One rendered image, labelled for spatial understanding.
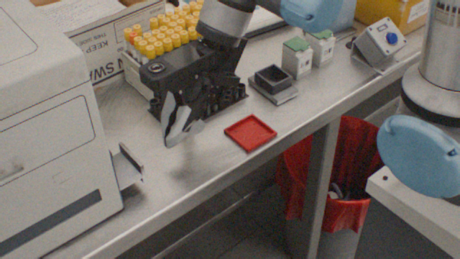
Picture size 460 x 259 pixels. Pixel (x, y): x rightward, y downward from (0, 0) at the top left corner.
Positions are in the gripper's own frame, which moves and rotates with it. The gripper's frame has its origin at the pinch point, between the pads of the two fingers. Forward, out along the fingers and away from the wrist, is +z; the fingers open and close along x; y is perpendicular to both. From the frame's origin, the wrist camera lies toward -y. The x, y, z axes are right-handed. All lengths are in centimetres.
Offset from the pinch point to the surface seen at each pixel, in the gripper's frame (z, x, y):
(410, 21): -30, -3, 55
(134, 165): 3.6, -1.2, -5.8
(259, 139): -3.5, -6.3, 15.1
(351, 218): 23, -8, 70
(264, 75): -10.9, 5.1, 24.3
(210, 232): 64, 35, 74
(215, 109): -3.4, 4.4, 13.6
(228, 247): 64, 26, 74
